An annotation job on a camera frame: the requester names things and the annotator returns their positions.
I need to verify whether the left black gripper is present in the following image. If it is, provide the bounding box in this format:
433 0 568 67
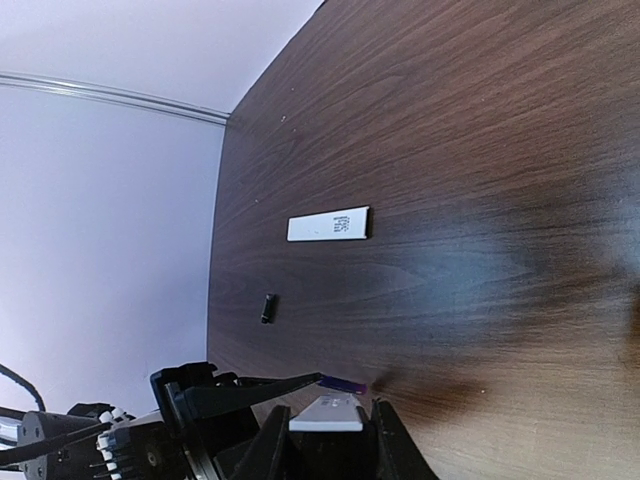
150 362 323 479

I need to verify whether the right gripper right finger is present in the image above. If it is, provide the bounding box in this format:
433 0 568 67
371 399 439 480

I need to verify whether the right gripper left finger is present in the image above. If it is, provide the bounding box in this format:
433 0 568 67
209 405 293 479

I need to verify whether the white remote control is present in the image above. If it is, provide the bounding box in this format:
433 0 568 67
289 393 364 433

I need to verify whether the purple battery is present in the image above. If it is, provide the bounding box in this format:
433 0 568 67
318 376 368 395

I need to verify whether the white battery cover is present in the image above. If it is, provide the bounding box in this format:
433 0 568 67
286 206 372 242

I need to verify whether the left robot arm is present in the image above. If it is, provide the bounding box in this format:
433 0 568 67
1 362 324 479

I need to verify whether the black battery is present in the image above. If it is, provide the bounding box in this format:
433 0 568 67
260 293 278 324

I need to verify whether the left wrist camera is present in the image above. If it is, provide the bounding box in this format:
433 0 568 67
91 408 182 479

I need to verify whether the left camera cable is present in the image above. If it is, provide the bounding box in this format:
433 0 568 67
0 362 49 414

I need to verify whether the left aluminium frame post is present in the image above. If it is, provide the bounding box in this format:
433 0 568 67
1 72 231 127

